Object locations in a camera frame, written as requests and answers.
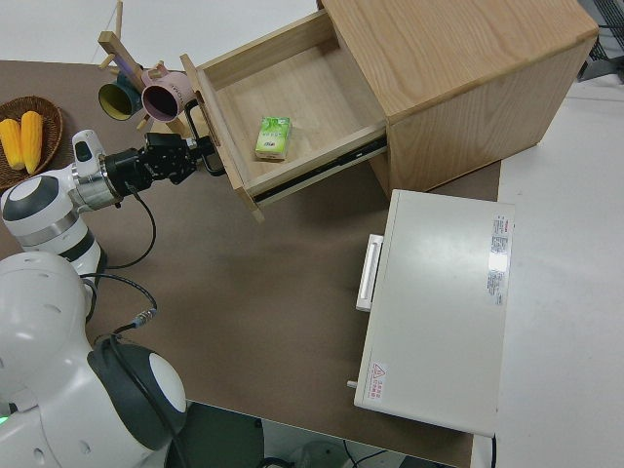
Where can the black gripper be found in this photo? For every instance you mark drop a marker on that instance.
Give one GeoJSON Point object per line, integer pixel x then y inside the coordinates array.
{"type": "Point", "coordinates": [161, 163]}

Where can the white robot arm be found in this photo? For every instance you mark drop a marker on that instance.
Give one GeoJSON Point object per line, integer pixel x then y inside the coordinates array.
{"type": "Point", "coordinates": [39, 317]}

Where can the green tissue pack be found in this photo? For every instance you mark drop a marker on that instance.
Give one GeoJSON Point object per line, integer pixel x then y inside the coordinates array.
{"type": "Point", "coordinates": [273, 139]}

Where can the pink mug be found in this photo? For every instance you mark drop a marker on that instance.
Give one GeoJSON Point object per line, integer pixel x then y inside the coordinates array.
{"type": "Point", "coordinates": [180, 85]}

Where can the dark teal mug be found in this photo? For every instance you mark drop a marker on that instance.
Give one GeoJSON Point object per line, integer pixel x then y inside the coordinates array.
{"type": "Point", "coordinates": [117, 100]}

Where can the brown table mat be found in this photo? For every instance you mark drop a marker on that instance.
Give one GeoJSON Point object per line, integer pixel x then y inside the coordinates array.
{"type": "Point", "coordinates": [268, 253]}

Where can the wooden mug tree stand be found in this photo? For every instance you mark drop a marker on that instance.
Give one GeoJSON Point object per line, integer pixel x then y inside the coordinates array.
{"type": "Point", "coordinates": [114, 46]}

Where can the brown wicker basket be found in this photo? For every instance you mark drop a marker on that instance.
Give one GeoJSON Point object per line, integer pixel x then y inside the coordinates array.
{"type": "Point", "coordinates": [49, 117]}

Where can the yellow corn cob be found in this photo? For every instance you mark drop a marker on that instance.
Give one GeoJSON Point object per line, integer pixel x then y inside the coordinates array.
{"type": "Point", "coordinates": [32, 141]}
{"type": "Point", "coordinates": [11, 144]}

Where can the light wooden cabinet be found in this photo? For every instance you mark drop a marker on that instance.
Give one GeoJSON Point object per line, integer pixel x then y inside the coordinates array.
{"type": "Point", "coordinates": [463, 73]}

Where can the white toaster oven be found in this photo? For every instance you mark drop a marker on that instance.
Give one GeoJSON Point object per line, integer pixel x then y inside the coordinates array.
{"type": "Point", "coordinates": [439, 292]}

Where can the dark round floor base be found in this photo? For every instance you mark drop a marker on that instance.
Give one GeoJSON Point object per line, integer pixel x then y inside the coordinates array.
{"type": "Point", "coordinates": [229, 439]}

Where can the black metal drawer rail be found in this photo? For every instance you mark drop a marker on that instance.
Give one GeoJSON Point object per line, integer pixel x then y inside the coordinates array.
{"type": "Point", "coordinates": [292, 183]}

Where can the black metal frame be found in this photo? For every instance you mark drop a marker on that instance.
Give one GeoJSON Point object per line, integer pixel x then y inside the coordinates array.
{"type": "Point", "coordinates": [607, 53]}

